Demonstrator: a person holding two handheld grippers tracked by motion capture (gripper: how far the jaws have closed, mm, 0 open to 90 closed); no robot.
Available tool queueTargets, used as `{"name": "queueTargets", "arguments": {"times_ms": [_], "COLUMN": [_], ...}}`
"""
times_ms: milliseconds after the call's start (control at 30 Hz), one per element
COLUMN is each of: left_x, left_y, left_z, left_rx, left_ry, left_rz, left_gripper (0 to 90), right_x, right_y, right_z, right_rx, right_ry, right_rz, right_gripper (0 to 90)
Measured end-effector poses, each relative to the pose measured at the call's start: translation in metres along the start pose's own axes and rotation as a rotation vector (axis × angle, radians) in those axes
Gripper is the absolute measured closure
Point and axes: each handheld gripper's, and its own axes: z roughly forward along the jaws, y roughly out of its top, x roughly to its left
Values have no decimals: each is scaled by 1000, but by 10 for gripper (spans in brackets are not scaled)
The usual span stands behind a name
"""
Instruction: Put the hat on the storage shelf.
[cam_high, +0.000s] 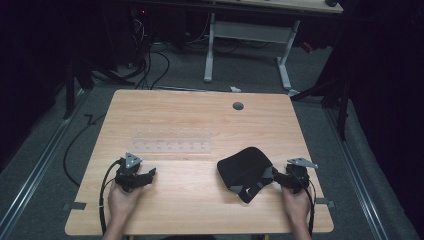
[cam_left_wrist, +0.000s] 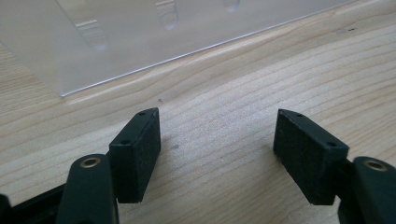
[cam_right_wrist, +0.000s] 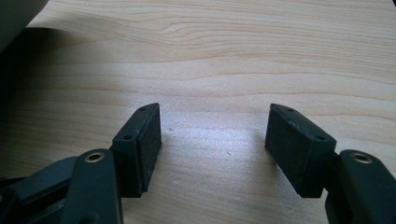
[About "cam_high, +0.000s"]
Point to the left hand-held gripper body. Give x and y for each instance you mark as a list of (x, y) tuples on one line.
[(128, 173)]

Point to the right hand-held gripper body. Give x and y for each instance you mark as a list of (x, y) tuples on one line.
[(296, 175)]

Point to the person's left hand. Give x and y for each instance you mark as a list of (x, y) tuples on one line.
[(121, 201)]

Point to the person's right hand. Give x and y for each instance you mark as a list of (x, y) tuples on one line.
[(296, 205)]

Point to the clear plastic rack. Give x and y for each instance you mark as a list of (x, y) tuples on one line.
[(171, 141)]

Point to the grey tape strip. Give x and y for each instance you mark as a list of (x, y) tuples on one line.
[(325, 202), (76, 206)]

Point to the black metal stand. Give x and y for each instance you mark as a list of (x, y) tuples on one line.
[(71, 86), (336, 96)]

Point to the white scrap on floor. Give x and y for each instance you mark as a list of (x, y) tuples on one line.
[(235, 89)]

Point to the red object under desk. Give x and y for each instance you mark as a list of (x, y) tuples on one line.
[(307, 47)]

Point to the black computer tower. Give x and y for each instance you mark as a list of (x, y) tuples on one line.
[(121, 33)]

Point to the white-legged wooden desk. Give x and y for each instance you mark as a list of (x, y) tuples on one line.
[(250, 31)]

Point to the black computer mouse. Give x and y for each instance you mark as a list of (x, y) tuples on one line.
[(331, 2)]

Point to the metal floor rail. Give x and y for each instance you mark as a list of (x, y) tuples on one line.
[(356, 173), (36, 170)]

